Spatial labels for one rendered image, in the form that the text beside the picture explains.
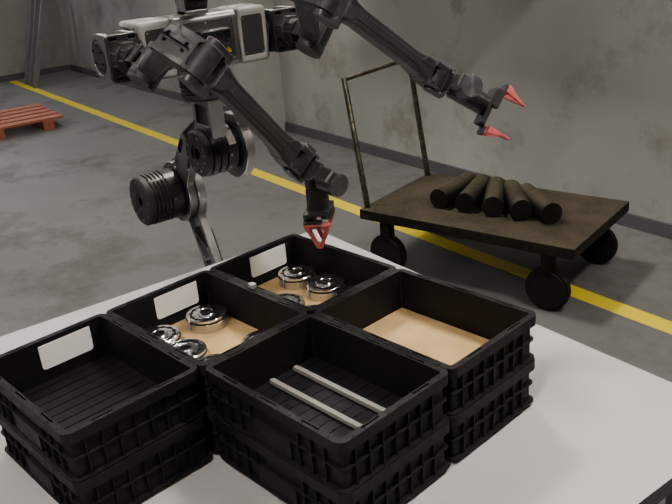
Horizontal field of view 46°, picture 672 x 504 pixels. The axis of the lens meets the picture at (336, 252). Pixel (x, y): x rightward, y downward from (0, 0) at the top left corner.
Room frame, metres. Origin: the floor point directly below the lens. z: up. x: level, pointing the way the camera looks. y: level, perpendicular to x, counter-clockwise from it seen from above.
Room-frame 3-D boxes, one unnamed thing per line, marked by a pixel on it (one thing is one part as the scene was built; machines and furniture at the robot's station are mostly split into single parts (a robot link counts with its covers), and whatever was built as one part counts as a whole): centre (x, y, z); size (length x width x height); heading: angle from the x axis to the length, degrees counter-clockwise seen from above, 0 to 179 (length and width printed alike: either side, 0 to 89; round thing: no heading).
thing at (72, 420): (1.43, 0.54, 0.87); 0.40 x 0.30 x 0.11; 42
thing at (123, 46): (2.07, 0.48, 1.45); 0.09 x 0.08 x 0.12; 125
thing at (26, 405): (1.43, 0.54, 0.92); 0.40 x 0.30 x 0.02; 42
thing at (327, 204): (1.89, 0.03, 1.09); 0.10 x 0.07 x 0.07; 170
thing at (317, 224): (1.87, 0.04, 1.02); 0.07 x 0.07 x 0.09; 80
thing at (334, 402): (1.34, 0.04, 0.87); 0.40 x 0.30 x 0.11; 42
